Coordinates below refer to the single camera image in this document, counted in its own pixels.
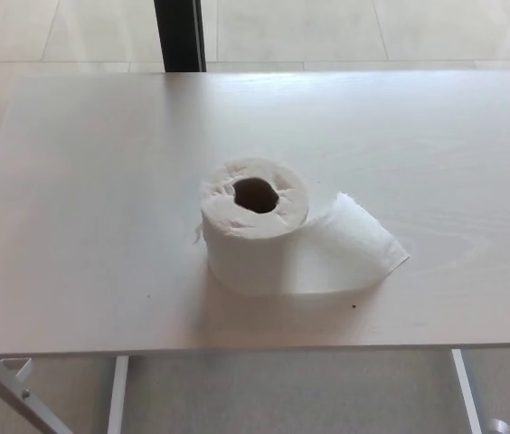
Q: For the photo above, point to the white toilet paper roll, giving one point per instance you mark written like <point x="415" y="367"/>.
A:
<point x="246" y="253"/>

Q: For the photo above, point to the white straight table leg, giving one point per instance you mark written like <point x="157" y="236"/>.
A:
<point x="465" y="389"/>
<point x="118" y="393"/>

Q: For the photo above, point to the white diagonal table leg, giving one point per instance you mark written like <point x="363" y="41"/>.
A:
<point x="20" y="402"/>

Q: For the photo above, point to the black vertical post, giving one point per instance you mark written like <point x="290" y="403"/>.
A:
<point x="178" y="36"/>

